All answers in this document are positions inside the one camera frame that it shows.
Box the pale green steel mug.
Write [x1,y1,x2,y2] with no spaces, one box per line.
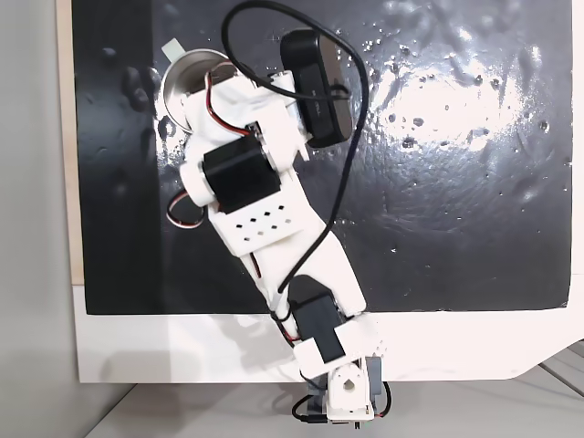
[159,39,240,136]

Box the black table mat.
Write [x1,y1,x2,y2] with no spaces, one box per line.
[71,0,574,317]

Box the black base power cable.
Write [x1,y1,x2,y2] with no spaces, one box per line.
[291,380,394,429]

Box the black oval camera box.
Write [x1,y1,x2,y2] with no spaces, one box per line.
[278,28,359,150]

